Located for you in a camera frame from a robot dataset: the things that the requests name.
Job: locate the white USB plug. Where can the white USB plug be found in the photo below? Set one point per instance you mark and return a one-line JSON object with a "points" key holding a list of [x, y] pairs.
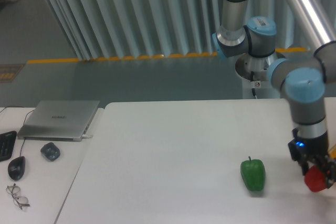
{"points": [[86, 136]]}

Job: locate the black computer mouse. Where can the black computer mouse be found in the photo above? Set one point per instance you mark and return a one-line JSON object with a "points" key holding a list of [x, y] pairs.
{"points": [[16, 168]]}

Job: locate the yellow tray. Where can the yellow tray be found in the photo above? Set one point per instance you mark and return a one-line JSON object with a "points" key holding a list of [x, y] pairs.
{"points": [[332, 152]]}

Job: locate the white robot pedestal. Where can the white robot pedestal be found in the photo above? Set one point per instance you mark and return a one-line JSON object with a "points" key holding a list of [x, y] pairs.
{"points": [[249, 87]]}

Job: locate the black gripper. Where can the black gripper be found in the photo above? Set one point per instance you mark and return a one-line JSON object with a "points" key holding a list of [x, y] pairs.
{"points": [[313, 151]]}

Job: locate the silver Huawei laptop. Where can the silver Huawei laptop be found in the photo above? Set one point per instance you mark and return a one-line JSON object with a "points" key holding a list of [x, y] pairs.
{"points": [[60, 120]]}

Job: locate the red bell pepper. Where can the red bell pepper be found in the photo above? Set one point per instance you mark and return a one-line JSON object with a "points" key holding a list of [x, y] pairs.
{"points": [[315, 180]]}

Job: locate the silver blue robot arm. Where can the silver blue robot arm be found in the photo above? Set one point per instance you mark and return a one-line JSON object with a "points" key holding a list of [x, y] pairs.
{"points": [[301, 83]]}

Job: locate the green bell pepper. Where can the green bell pepper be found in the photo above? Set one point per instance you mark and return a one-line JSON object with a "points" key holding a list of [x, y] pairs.
{"points": [[253, 174]]}

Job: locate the black earbud case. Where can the black earbud case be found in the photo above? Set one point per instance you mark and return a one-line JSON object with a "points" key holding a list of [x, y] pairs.
{"points": [[50, 151]]}

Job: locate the corrugated white partition screen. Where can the corrugated white partition screen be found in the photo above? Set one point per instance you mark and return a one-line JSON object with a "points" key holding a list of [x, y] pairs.
{"points": [[122, 28]]}

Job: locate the black keyboard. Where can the black keyboard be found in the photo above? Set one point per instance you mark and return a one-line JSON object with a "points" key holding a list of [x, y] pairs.
{"points": [[7, 142]]}

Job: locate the thin-framed eyeglasses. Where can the thin-framed eyeglasses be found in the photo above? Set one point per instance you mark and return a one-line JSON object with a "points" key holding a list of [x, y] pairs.
{"points": [[20, 201]]}

